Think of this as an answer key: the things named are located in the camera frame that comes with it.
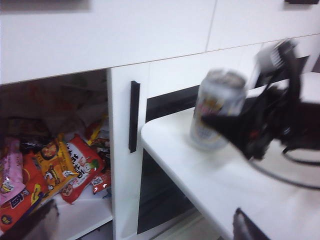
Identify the small red snack packet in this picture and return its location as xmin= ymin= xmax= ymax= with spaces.
xmin=91 ymin=172 xmax=112 ymax=195

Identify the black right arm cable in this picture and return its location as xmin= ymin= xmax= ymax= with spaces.
xmin=251 ymin=146 xmax=320 ymax=190

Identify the white cabinet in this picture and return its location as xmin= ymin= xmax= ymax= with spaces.
xmin=0 ymin=0 xmax=320 ymax=240

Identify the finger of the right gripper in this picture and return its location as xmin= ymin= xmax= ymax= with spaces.
xmin=243 ymin=86 xmax=270 ymax=101
xmin=201 ymin=109 xmax=266 ymax=161

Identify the wide white drawer front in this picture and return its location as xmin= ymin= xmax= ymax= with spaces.
xmin=0 ymin=0 xmax=218 ymax=86

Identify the short black drawer handle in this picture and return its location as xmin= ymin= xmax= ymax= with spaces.
xmin=284 ymin=0 xmax=320 ymax=5

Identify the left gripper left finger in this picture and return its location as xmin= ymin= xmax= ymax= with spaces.
xmin=0 ymin=198 xmax=61 ymax=240

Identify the pink snack packet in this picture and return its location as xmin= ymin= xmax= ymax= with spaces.
xmin=0 ymin=136 xmax=27 ymax=207

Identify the yellow noodle packet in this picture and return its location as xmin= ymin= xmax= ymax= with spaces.
xmin=34 ymin=133 xmax=80 ymax=198

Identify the narrow white drawer front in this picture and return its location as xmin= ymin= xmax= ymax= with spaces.
xmin=206 ymin=0 xmax=320 ymax=53

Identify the red white noodle packet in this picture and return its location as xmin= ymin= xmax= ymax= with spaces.
xmin=61 ymin=134 xmax=106 ymax=205

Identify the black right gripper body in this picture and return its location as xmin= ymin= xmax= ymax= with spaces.
xmin=262 ymin=79 xmax=303 ymax=158

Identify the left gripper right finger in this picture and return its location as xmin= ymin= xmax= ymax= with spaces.
xmin=232 ymin=207 xmax=276 ymax=240

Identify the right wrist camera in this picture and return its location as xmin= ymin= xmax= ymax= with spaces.
xmin=253 ymin=38 xmax=301 ymax=87

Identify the yellow black snack packet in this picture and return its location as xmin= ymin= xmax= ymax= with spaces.
xmin=86 ymin=117 xmax=111 ymax=161

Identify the black vertical door handle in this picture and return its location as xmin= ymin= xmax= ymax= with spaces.
xmin=128 ymin=79 xmax=141 ymax=154

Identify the silver beer can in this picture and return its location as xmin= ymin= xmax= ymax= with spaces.
xmin=189 ymin=68 xmax=248 ymax=151

